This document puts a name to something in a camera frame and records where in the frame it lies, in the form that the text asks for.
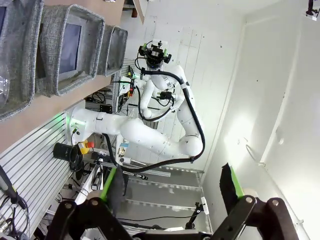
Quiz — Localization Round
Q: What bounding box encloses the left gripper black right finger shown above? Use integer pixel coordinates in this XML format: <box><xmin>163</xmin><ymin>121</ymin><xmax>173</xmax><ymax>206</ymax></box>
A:
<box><xmin>209</xmin><ymin>162</ymin><xmax>301</xmax><ymax>240</ymax></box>

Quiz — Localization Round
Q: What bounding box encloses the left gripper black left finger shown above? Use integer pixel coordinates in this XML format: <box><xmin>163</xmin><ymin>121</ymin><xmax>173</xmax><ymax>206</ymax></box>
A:
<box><xmin>44</xmin><ymin>166</ymin><xmax>136</xmax><ymax>240</ymax></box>

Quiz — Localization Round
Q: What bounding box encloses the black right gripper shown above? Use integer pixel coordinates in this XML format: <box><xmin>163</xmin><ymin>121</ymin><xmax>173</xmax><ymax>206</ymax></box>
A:
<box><xmin>138</xmin><ymin>42</ymin><xmax>174</xmax><ymax>66</ymax></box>

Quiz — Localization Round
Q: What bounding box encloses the grey woven fabric basket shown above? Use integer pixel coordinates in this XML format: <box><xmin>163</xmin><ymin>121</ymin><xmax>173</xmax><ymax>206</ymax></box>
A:
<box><xmin>0</xmin><ymin>0</ymin><xmax>45</xmax><ymax>122</ymax></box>
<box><xmin>96</xmin><ymin>24</ymin><xmax>129</xmax><ymax>77</ymax></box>
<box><xmin>34</xmin><ymin>3</ymin><xmax>106</xmax><ymax>98</ymax></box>

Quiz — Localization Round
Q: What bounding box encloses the black clamp stand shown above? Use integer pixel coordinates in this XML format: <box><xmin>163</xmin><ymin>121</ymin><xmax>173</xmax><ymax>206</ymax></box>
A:
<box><xmin>184</xmin><ymin>202</ymin><xmax>210</xmax><ymax>231</ymax></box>

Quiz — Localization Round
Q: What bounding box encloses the black electronics with lights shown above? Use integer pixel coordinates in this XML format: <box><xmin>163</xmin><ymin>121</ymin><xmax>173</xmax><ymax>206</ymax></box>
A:
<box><xmin>109</xmin><ymin>64</ymin><xmax>141</xmax><ymax>118</ymax></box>

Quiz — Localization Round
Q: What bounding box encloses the yellow emergency stop button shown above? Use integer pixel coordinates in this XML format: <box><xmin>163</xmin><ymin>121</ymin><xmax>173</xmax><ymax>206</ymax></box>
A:
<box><xmin>78</xmin><ymin>139</ymin><xmax>95</xmax><ymax>155</ymax></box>

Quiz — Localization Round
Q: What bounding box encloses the black cylinder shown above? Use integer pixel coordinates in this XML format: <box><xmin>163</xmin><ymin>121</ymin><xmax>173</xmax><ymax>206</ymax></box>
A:
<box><xmin>52</xmin><ymin>141</ymin><xmax>80</xmax><ymax>164</ymax></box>

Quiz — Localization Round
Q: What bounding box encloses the slatted aluminium mounting platform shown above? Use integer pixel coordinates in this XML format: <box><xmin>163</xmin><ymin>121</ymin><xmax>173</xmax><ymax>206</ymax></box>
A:
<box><xmin>0</xmin><ymin>111</ymin><xmax>76</xmax><ymax>240</ymax></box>

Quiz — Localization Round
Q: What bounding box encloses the right arm's black cable hose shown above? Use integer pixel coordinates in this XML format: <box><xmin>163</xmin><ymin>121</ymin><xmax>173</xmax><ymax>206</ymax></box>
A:
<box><xmin>102</xmin><ymin>67</ymin><xmax>206</xmax><ymax>175</ymax></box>

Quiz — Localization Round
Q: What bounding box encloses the black plug with cables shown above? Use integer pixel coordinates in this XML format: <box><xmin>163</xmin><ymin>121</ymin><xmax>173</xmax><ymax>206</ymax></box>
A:
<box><xmin>0</xmin><ymin>163</ymin><xmax>25</xmax><ymax>208</ymax></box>

